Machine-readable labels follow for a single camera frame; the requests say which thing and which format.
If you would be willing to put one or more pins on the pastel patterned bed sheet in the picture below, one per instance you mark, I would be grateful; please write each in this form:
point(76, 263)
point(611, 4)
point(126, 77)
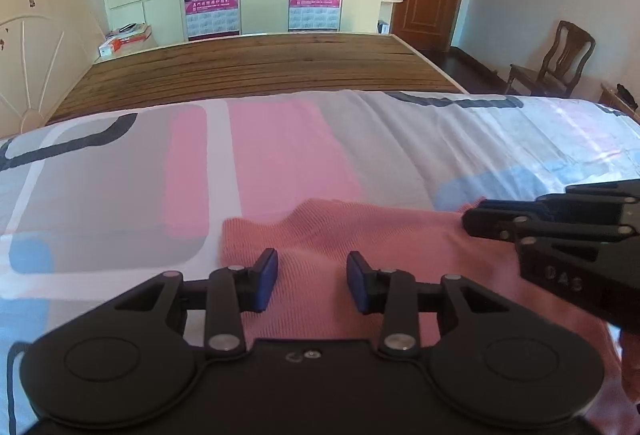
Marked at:
point(125, 175)

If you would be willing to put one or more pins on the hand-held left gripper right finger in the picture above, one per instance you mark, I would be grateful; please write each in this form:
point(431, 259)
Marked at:
point(356, 277)

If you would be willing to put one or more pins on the flat white box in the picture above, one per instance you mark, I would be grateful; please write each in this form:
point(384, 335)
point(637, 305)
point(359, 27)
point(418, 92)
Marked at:
point(132, 35)

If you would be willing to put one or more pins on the dark wooden chair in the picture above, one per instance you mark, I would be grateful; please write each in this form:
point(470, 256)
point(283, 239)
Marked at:
point(565, 55)

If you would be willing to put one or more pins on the black bag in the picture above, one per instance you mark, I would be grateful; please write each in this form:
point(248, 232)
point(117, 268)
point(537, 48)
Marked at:
point(627, 96)

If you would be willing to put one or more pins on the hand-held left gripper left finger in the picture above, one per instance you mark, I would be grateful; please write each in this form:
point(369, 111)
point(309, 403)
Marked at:
point(267, 276)

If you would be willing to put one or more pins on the pink knit shirt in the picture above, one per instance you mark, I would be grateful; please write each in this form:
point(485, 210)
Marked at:
point(320, 235)

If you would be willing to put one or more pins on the white orange cardboard box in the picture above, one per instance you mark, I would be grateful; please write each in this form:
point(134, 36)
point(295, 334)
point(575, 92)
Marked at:
point(109, 49)

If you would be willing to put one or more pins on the cream arched headboard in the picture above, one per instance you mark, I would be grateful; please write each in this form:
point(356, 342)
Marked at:
point(45, 45)

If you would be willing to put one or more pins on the wooden side table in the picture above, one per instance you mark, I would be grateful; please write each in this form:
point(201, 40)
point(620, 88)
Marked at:
point(612, 102)

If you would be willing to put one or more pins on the brown bamboo bed mat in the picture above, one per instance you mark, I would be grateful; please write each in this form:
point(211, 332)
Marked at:
point(250, 70)

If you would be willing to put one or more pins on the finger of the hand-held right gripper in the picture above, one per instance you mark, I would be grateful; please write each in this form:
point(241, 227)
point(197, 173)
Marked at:
point(600, 196)
point(500, 219)

